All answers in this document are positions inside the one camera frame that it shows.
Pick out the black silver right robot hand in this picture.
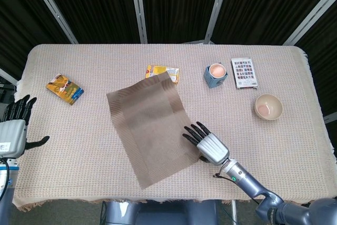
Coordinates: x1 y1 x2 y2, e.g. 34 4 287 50
182 121 230 167

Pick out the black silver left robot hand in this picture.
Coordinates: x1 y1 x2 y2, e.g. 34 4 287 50
0 94 51 159

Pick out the brown woven placemat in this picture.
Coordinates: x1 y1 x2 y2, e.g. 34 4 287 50
106 72 201 190

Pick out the beige bowl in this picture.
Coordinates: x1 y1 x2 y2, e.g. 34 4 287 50
254 93 284 121

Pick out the blue carton sleeve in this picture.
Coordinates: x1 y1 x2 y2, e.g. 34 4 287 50
203 64 229 89

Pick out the orange and blue packet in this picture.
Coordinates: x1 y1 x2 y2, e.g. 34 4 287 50
45 73 85 106

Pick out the beige woven tablecloth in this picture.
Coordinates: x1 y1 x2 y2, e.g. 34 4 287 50
12 43 337 212

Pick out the pink cup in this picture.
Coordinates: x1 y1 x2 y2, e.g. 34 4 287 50
209 63 226 79

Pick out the white box with picture grid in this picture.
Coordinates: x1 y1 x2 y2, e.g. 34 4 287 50
231 56 260 90

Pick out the grey robot torso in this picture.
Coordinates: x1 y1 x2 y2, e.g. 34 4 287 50
101 200 219 225

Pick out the yellow snack box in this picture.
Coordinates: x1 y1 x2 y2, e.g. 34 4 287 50
145 64 180 85

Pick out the dark curtain panel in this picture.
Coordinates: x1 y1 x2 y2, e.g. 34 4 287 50
294 6 337 120
138 0 224 44
36 0 140 44
212 0 337 45
0 0 73 78

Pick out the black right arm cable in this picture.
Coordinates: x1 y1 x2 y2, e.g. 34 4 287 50
213 173 261 205

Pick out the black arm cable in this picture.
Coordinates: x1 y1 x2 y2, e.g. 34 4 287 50
0 157 11 202
213 173 261 205

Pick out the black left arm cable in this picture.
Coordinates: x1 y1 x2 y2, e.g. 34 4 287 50
0 157 11 202

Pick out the grey partition post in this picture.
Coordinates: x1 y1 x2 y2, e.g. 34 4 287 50
0 68 19 86
282 0 337 46
25 0 79 44
128 0 148 44
204 0 232 44

